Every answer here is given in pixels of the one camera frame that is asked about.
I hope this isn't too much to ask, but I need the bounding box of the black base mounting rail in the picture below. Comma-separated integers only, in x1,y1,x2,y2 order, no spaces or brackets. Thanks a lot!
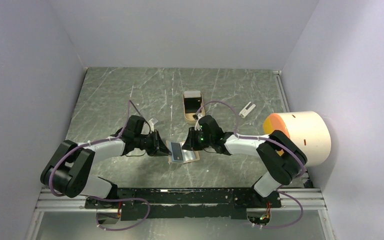
84,187,282,221

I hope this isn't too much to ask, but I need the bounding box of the black VIP card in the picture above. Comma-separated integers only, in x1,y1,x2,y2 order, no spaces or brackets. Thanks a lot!
169,142,184,163

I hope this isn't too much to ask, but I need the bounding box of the stack of cards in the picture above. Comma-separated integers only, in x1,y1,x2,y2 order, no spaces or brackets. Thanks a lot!
183,90,203,114

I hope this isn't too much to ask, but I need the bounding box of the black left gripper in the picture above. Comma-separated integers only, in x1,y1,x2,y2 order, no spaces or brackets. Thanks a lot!
134,129,172,157

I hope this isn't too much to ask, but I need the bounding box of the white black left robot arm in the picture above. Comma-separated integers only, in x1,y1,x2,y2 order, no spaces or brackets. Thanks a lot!
40,115,172,208

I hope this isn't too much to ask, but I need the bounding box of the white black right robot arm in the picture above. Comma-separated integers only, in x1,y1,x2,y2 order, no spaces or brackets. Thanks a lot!
181,115,308,207

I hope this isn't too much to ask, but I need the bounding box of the white plastic clip device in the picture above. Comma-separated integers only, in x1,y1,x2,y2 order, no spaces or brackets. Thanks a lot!
238,101,256,119

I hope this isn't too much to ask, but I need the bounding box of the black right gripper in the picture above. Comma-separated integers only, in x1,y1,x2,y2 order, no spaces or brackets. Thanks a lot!
181,127,214,151

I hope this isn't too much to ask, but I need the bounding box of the cream cylinder with orange face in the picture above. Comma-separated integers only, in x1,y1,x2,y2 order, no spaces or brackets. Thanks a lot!
262,111,332,167

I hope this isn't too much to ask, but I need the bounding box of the beige oval plastic tray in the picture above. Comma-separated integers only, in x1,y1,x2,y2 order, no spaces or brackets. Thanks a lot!
183,90,204,124

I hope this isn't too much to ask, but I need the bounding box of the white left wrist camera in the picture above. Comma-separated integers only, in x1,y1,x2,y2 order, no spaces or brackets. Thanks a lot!
147,118,159,133

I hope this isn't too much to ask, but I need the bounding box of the aluminium frame rail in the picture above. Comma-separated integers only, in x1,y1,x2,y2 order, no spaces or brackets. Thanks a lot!
35,188,327,213

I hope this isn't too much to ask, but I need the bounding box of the beige leather card holder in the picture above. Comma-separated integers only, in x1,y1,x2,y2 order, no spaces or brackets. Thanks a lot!
166,140,200,164

